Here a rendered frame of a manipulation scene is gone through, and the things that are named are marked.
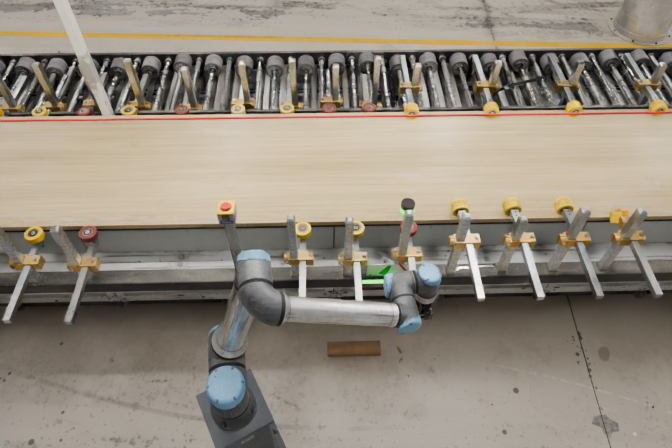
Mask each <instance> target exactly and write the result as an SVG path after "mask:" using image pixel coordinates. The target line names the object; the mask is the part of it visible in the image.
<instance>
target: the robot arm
mask: <svg viewBox="0 0 672 448"><path fill-rule="evenodd" d="M236 264H237V271H236V275H235V278H234V284H233V287H232V291H231V294H230V297H229V300H228V303H227V307H226V310H225V313H224V316H223V320H222V323H221V326H219V325H217V326H215V327H214V328H212V329H211V330H210V332H209V335H208V371H209V378H208V380H207V383H206V393H207V397H208V399H209V401H210V402H211V404H212V405H211V414H212V417H213V420H214V421H215V423H216V424H217V425H218V426H219V427H220V428H221V429H223V430H226V431H237V430H240V429H242V428H244V427H246V426H247V425H248V424H249V423H250V422H251V421H252V419H253V418H254V416H255V413H256V409H257V402H256V398H255V396H254V394H253V392H252V391H251V390H250V389H249V388H248V387H247V381H246V365H245V352H246V349H247V347H248V336H247V334H248V331H249V329H250V326H251V323H252V321H253V318H255V319H257V320H258V321H260V322H262V323H264V324H266V325H270V326H281V325H282V324H283V323H284V322H299V323H320V324H341V325H362V326H383V327H391V328H398V331H399V333H401V334H408V333H411V332H414V331H416V330H417V329H419V328H420V326H421V324H422V322H421V318H423V321H424V323H425V321H426V320H429V317H430V320H431V319H432V315H433V311H432V305H431V304H432V302H433V301H434V300H435V299H436V295H437V292H439V290H438V289H439V285H440V283H441V277H442V274H441V271H440V270H439V268H438V267H437V266H435V265H433V264H428V263H427V264H423V265H421V266H420V267H419V269H417V270H409V271H402V272H395V273H393V272H392V273H389V274H386V275H385V276H384V280H383V285H384V294H385V297H386V298H389V297H390V300H391V303H385V302H371V301H357V300H342V299H328V298H313V297H299V296H287V295H286V294H285V293H284V291H280V290H275V289H274V288H273V278H272V269H271V260H270V255H269V254H268V253H267V252H265V251H263V250H256V249H254V250H247V251H244V252H242V253H240V254H239V255H238V256H237V261H236ZM431 314H432V315H431Z"/></svg>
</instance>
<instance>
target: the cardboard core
mask: <svg viewBox="0 0 672 448"><path fill-rule="evenodd" d="M361 355H381V345H380V340H379V341H334V342H327V356H361Z"/></svg>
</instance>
